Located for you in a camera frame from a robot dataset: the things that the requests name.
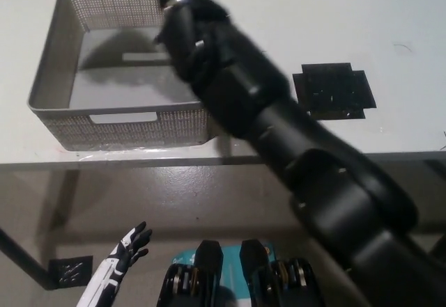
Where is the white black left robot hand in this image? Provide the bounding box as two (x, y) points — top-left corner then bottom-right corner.
(104, 221), (153, 283)

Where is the dark metal table leg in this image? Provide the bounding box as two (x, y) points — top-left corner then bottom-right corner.
(0, 226), (56, 290)

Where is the black tape patch on table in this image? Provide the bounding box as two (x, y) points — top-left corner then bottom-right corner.
(291, 62), (377, 120)

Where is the black tape patch on floor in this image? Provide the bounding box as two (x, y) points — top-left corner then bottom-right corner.
(47, 255), (94, 290)

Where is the black teal robot body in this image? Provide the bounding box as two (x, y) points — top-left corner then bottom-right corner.
(156, 239), (323, 307)

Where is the grey perforated plastic basket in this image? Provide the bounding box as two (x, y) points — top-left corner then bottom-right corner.
(27, 0), (215, 152)

